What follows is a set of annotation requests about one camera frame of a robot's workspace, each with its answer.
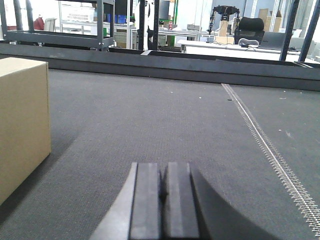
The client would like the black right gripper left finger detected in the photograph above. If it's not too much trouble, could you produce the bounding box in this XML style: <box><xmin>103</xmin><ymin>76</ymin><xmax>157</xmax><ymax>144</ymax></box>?
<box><xmin>90</xmin><ymin>162</ymin><xmax>161</xmax><ymax>240</ymax></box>

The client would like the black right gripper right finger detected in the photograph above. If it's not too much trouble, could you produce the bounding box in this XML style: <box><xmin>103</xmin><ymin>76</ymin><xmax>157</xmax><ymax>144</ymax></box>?
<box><xmin>163</xmin><ymin>162</ymin><xmax>277</xmax><ymax>240</ymax></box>

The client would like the brown cardboard box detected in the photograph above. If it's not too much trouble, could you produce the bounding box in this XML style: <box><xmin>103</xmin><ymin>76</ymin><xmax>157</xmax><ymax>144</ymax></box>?
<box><xmin>0</xmin><ymin>57</ymin><xmax>51</xmax><ymax>203</ymax></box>

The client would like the dark grey conveyor belt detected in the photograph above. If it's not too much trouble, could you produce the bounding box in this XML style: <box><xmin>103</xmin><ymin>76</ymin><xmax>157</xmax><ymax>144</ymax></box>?
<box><xmin>0</xmin><ymin>44</ymin><xmax>320</xmax><ymax>240</ymax></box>

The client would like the white work table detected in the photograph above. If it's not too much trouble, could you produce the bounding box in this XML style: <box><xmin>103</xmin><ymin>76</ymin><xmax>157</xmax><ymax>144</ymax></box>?
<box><xmin>176</xmin><ymin>39</ymin><xmax>320</xmax><ymax>63</ymax></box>

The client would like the grey laptop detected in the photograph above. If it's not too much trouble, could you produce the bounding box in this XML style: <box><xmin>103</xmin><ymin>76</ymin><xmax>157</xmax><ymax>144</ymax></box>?
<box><xmin>259</xmin><ymin>32</ymin><xmax>286</xmax><ymax>50</ymax></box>

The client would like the black office chair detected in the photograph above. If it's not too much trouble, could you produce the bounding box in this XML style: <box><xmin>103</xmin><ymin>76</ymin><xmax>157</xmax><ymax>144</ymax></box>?
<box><xmin>234</xmin><ymin>17</ymin><xmax>265</xmax><ymax>45</ymax></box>

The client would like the dark metal shelf frame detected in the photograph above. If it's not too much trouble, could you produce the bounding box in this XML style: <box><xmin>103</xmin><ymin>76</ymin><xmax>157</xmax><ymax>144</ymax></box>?
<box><xmin>0</xmin><ymin>0</ymin><xmax>115</xmax><ymax>51</ymax></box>

